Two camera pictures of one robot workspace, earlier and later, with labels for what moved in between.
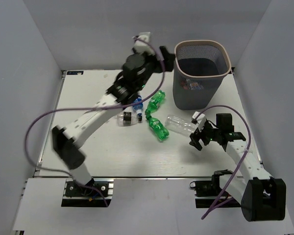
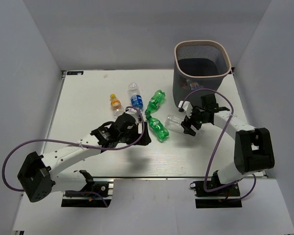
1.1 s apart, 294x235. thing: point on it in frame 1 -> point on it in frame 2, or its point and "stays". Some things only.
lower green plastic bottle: x=159 y=130 stays
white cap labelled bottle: x=195 y=86 stays
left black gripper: x=169 y=59 -> x=137 y=135
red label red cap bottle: x=183 y=84 stays
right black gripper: x=196 y=136 -> x=187 y=122
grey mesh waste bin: x=200 y=66 stays
